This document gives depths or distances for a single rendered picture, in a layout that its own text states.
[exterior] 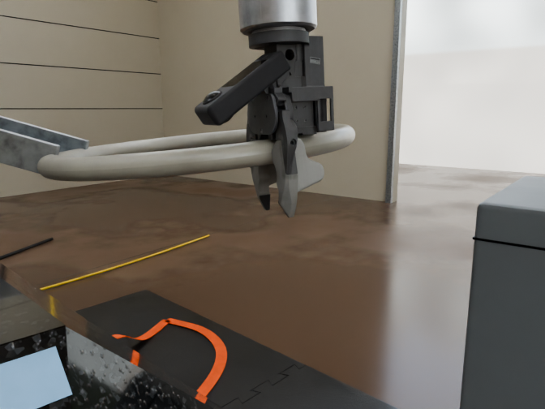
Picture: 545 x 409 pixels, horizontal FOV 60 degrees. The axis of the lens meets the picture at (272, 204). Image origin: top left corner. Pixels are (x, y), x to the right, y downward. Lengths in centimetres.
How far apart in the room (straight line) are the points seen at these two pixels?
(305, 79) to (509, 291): 48
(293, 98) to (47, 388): 37
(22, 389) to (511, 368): 73
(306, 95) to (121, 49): 655
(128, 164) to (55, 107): 594
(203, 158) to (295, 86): 14
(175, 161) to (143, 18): 686
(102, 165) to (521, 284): 64
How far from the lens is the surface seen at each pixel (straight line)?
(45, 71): 647
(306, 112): 57
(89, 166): 60
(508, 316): 87
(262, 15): 55
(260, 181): 60
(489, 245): 84
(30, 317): 44
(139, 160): 56
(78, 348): 41
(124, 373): 44
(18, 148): 82
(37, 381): 39
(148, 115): 728
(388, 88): 524
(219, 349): 207
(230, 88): 53
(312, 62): 59
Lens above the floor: 100
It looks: 11 degrees down
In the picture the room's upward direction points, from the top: straight up
